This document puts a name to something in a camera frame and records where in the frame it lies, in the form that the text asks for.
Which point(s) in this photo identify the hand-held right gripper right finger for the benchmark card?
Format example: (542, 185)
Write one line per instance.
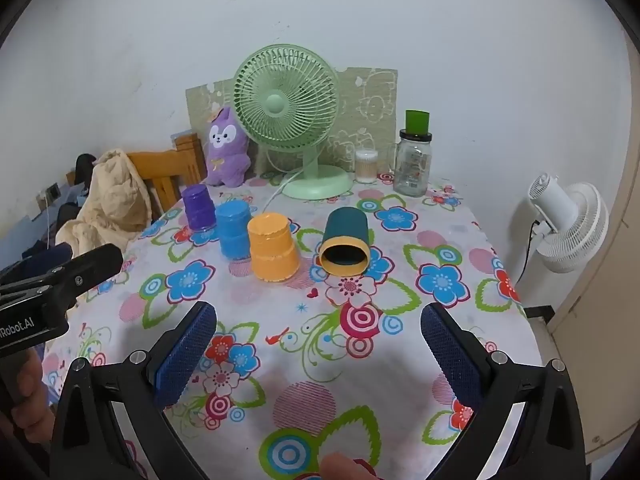
(451, 357)

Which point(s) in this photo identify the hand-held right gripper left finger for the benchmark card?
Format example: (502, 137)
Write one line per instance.
(184, 357)

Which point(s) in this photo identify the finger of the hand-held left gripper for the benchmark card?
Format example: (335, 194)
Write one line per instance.
(87, 272)

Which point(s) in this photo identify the teal cup with yellow rim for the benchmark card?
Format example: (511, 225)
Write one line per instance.
(345, 240)

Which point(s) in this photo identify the purple cup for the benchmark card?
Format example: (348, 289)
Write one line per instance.
(197, 207)

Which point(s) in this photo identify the blue cup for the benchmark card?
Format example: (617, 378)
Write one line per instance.
(233, 230)

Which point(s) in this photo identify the orange cup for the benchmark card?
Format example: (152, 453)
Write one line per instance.
(272, 250)

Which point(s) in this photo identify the person's left hand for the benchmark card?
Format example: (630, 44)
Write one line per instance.
(27, 410)

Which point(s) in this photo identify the person's right hand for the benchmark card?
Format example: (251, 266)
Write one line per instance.
(345, 467)

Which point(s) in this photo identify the dark cloth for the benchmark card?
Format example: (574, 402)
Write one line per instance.
(42, 260)

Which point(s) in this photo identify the beige blanket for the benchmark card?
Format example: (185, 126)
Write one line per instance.
(110, 200)

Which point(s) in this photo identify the floral tablecloth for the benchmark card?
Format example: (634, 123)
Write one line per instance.
(310, 360)

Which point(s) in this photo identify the wooden chair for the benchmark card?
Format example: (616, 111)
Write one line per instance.
(165, 165)

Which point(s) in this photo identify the beige cabinet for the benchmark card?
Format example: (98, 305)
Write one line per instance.
(600, 335)

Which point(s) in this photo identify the white fan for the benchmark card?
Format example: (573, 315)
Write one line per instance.
(575, 225)

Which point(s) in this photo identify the purple plush toy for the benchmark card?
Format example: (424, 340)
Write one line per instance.
(226, 150)

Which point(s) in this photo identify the glass bottle with green cap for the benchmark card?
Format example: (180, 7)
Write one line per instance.
(412, 167)

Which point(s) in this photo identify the cotton swab container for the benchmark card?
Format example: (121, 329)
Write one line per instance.
(366, 167)

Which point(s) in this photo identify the green desk fan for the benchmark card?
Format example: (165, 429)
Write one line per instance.
(277, 102)

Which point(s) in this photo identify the black bracket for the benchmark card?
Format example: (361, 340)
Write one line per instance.
(539, 314)

